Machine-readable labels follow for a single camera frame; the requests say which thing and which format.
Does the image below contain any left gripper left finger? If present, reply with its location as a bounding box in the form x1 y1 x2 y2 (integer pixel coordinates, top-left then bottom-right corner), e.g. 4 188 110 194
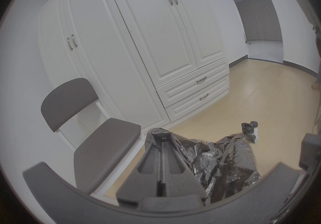
116 134 163 206

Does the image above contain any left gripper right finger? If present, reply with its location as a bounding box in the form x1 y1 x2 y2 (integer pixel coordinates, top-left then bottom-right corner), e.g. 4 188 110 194
162 134 206 204

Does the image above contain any white wardrobe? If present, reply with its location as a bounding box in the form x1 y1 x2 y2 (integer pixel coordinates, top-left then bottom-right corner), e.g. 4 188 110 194
38 0 230 138

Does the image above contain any crumpled black plastic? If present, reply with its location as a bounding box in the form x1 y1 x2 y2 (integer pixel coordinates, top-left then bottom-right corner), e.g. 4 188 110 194
241 121 259 136

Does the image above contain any black plastic bag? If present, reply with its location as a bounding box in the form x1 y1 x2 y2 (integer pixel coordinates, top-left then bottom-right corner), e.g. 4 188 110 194
145 128 261 204

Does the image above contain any grey and white chair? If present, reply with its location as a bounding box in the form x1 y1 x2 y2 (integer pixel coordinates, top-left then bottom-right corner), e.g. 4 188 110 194
41 78 141 194

